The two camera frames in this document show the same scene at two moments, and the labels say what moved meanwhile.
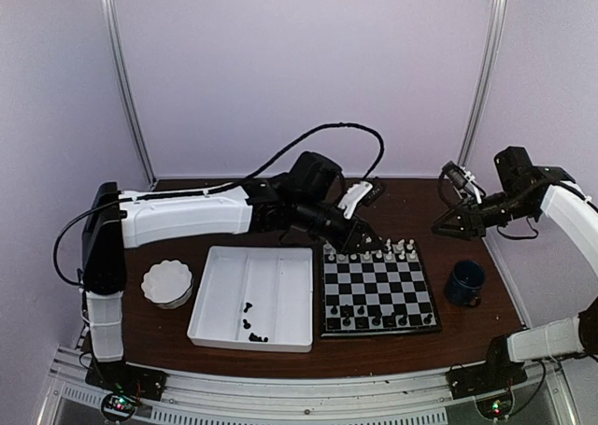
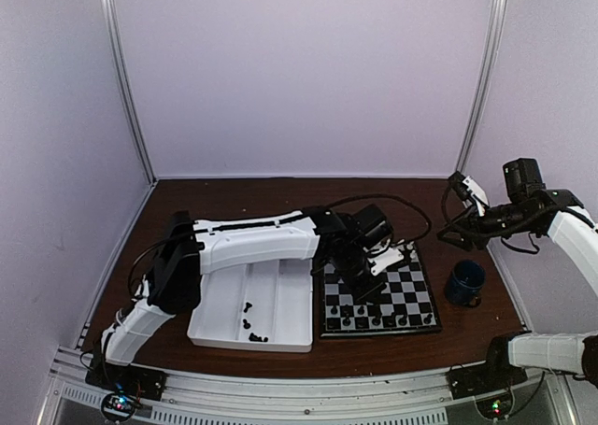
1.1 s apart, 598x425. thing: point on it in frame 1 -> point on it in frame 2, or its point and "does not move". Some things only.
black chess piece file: (391, 320) does not move
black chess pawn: (347, 321) does not move
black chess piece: (363, 323) does not move
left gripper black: (353, 237) -> (364, 294)
